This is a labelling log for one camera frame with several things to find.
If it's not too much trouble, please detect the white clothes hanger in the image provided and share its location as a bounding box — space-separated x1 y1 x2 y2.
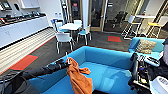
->
65 50 71 66

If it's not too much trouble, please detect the orange hoodie with white print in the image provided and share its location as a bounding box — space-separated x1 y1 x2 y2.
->
65 57 95 94

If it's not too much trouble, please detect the white chair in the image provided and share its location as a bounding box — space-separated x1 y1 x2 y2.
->
76 24 92 47
72 19 84 26
54 31 76 55
49 18 65 35

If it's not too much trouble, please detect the white square table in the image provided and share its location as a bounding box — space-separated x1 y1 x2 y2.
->
57 22 84 35

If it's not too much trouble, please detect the large blue sofa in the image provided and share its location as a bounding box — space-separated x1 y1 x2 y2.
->
29 45 138 94

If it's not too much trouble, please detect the dark glass door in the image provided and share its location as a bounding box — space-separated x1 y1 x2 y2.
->
67 0 84 24

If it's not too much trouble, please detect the white kitchen counter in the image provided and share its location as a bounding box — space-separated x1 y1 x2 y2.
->
0 12 51 50

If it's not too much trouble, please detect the wood framed glass door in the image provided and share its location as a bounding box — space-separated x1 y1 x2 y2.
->
88 0 109 34

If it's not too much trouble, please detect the red door sign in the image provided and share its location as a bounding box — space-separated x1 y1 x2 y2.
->
71 2 80 10

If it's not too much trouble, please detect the small blue sofa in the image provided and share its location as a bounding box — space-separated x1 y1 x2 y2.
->
128 36 167 58

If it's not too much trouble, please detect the dark office chair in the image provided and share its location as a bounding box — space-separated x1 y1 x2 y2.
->
111 11 130 30

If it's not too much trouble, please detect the black equipment cart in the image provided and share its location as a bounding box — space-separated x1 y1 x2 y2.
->
127 51 168 94

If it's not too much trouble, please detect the white bar stool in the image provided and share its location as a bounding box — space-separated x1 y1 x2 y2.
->
120 15 139 41

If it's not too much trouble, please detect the patterned grey cushion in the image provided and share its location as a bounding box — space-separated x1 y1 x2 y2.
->
134 38 158 55

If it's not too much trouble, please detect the black and white controller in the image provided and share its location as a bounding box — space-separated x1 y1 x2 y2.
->
144 56 161 67

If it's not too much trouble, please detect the white high table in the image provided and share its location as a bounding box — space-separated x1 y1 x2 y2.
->
133 13 157 38

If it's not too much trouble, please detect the white box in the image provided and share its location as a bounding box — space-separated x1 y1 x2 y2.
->
148 75 168 94

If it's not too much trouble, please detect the yellow bar stool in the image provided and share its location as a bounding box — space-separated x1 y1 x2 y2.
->
145 21 168 40

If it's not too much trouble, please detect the white wall plate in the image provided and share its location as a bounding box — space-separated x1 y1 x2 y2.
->
54 12 59 19
57 12 62 19

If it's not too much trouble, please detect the white wall cabinet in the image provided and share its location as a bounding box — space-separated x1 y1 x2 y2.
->
18 0 42 10

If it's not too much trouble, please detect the dark wall dispenser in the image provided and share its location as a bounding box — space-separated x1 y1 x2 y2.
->
13 2 21 12

